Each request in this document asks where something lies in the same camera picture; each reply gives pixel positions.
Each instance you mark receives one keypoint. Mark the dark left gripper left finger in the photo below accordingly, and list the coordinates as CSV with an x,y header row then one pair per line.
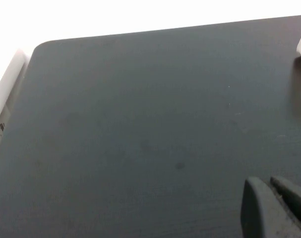
x,y
259,213

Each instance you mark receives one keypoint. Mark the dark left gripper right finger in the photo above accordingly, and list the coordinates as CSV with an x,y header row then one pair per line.
x,y
297,203

